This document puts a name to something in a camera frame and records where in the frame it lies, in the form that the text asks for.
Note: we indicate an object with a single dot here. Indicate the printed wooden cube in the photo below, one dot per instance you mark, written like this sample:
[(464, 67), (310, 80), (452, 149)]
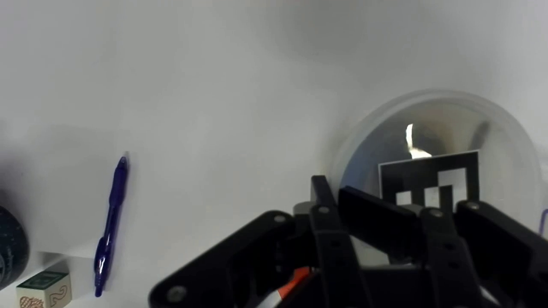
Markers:
[(45, 291)]

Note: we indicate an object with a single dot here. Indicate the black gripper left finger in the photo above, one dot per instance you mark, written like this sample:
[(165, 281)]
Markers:
[(250, 262)]

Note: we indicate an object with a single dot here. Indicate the dark teal mug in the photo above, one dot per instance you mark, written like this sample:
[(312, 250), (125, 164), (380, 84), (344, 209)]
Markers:
[(10, 250)]

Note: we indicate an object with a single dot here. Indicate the blue pen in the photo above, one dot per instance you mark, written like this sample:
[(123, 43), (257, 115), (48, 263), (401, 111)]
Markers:
[(113, 215)]

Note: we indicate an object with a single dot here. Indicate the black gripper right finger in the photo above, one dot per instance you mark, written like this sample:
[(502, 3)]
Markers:
[(485, 257)]

